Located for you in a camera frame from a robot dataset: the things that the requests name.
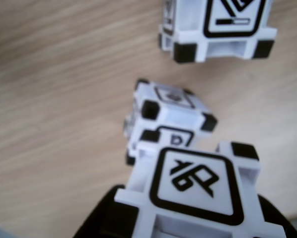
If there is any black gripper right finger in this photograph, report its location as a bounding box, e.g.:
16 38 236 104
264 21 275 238
257 194 297 238

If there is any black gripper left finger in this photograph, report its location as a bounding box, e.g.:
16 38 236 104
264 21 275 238
71 184 140 238

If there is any white cube, zigzag symbol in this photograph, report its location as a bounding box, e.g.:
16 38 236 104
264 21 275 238
123 78 219 167

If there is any white cube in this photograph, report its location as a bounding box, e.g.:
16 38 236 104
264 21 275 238
123 78 219 167
157 0 278 64
113 141 261 238

